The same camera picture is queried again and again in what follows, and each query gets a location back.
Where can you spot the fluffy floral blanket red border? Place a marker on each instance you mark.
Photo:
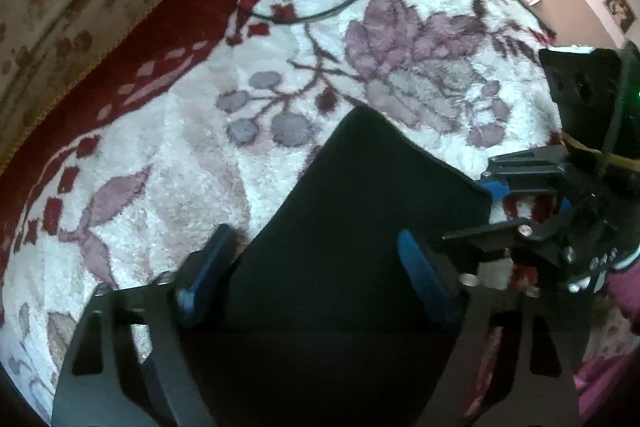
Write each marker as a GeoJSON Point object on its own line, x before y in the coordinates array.
{"type": "Point", "coordinates": [175, 132]}

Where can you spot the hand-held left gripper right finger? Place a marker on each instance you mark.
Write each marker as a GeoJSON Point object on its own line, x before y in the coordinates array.
{"type": "Point", "coordinates": [425, 277]}

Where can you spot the small framed wall picture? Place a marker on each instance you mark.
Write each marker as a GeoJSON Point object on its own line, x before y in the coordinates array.
{"type": "Point", "coordinates": [620, 9]}

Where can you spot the black pants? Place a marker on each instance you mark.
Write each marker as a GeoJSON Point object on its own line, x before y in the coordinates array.
{"type": "Point", "coordinates": [350, 232]}

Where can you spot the pink clothing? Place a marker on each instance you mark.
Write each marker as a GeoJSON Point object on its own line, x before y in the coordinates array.
{"type": "Point", "coordinates": [622, 302]}

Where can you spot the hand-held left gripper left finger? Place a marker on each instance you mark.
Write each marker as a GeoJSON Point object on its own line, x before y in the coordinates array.
{"type": "Point", "coordinates": [210, 269]}

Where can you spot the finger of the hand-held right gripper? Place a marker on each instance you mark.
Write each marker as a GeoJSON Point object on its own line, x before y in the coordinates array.
{"type": "Point", "coordinates": [515, 234]}
{"type": "Point", "coordinates": [530, 169]}

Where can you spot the cream floral bed sheet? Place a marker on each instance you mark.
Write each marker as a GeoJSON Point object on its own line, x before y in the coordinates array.
{"type": "Point", "coordinates": [75, 7]}

